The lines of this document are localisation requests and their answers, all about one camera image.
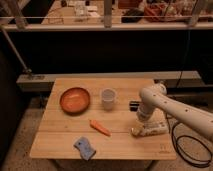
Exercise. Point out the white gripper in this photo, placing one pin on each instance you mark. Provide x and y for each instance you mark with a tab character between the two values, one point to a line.
140	126

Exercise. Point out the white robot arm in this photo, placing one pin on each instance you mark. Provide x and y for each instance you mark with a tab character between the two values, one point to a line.
155	96

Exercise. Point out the black rectangular box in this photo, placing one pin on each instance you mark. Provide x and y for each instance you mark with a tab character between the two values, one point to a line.
133	105

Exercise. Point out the translucent plastic cup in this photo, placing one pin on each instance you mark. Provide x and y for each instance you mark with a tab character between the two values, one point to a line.
108	97

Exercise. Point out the orange carrot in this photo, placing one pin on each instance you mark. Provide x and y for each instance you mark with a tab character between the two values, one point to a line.
94	124

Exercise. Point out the blue sponge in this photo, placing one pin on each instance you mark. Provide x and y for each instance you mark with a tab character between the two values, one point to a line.
85	149

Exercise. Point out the orange bowl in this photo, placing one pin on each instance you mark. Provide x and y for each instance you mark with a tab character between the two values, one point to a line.
75	100

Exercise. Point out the grey metal beam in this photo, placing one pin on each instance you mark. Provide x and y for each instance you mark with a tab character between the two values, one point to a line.
45	82

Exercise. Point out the diagonal metal strut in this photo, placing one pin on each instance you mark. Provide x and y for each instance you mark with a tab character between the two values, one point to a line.
26	69

